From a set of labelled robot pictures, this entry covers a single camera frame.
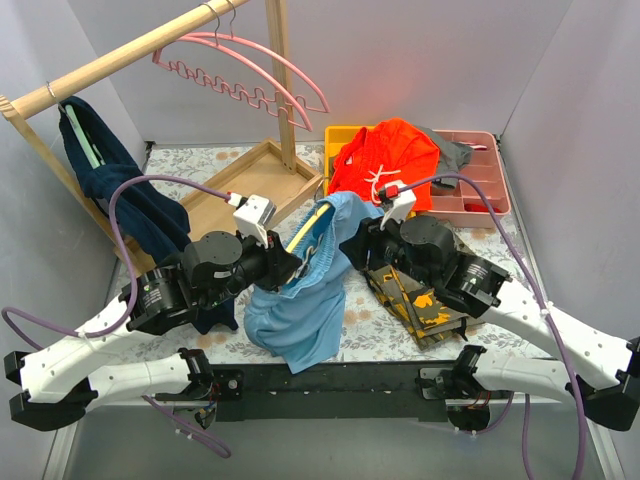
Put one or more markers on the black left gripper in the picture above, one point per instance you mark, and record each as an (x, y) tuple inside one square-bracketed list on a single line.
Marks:
[(275, 259)]

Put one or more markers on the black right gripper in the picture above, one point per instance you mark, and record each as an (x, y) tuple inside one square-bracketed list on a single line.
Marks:
[(361, 245)]

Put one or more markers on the yellow hanger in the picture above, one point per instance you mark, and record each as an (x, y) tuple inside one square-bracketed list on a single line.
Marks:
[(307, 227)]

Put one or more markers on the light blue shorts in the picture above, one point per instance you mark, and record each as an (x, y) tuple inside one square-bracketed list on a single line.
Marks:
[(302, 322)]

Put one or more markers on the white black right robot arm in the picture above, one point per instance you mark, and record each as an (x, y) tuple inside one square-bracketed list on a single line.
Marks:
[(597, 371)]

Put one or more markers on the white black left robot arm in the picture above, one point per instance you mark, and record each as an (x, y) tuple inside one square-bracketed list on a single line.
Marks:
[(64, 381)]

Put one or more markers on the camouflage shorts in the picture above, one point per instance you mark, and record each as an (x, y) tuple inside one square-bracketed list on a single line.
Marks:
[(413, 302)]

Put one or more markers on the orange shorts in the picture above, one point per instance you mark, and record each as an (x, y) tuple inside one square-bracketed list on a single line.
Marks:
[(392, 150)]

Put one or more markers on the grey shorts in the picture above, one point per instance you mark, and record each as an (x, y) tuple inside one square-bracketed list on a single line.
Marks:
[(454, 156)]

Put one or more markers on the navy blue shorts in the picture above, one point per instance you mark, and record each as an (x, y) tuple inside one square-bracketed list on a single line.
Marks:
[(159, 224)]

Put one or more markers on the light green hanger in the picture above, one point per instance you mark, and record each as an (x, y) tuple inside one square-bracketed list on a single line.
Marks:
[(89, 149)]

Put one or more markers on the front pink hanger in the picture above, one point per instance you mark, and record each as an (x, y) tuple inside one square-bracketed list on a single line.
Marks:
[(280, 85)]

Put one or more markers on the pink hanger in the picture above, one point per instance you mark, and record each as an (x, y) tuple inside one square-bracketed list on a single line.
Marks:
[(280, 85), (280, 55)]

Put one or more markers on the rear pink hanger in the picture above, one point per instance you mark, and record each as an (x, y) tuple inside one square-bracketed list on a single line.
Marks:
[(280, 55)]

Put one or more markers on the floral table mat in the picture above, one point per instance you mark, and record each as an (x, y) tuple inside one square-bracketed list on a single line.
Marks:
[(369, 332)]

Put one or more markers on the wooden clothes rack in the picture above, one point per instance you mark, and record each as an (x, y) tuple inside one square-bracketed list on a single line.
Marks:
[(271, 169)]

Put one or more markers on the red item in tray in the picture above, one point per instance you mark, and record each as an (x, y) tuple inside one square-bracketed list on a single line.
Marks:
[(480, 207)]

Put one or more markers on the yellow plastic tray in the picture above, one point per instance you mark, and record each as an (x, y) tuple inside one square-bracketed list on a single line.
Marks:
[(335, 137)]

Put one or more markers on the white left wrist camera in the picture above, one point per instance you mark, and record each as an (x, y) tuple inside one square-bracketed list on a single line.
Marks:
[(252, 215)]

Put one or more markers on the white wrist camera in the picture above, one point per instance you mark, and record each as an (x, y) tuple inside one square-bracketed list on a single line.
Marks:
[(397, 201), (252, 215)]

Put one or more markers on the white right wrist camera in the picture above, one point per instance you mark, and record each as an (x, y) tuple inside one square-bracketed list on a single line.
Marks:
[(397, 201)]

